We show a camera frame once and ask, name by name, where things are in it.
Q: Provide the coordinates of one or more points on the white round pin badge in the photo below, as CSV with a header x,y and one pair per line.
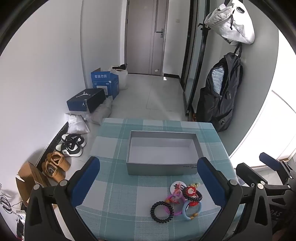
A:
x,y
177,185

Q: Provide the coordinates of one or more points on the grey open cardboard box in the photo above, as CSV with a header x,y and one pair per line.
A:
x,y
152,153

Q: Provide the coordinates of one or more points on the black mirror frame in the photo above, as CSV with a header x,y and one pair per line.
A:
x,y
194,51

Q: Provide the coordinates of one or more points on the black Jordan shoe box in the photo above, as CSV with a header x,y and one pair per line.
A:
x,y
87,100

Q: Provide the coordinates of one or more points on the grey door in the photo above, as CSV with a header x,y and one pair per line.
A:
x,y
145,35

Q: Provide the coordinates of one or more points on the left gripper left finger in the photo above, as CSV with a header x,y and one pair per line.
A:
x,y
41,221

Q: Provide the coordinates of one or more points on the black white sneakers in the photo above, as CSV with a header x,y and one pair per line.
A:
x,y
71,145

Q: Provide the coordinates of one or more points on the tan brown shoes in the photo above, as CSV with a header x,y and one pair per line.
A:
x,y
55,166

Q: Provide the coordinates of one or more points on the black jacket hanging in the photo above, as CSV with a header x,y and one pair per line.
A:
x,y
217,97

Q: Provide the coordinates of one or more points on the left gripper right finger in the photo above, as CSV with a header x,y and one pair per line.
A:
x,y
244,211

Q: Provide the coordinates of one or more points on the white plastic bag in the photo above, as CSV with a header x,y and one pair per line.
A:
x,y
122,74

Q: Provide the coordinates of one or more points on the brown cardboard box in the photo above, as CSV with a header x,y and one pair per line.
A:
x,y
28,176

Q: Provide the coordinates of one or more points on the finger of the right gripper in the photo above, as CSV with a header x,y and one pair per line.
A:
x,y
248,175
272,160

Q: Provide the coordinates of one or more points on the blue cardboard box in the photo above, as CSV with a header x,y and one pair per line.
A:
x,y
107,81

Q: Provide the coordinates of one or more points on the white plastic package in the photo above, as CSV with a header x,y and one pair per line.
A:
x,y
76,124

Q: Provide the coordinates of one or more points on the white bag hanging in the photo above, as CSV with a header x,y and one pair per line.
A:
x,y
232,22

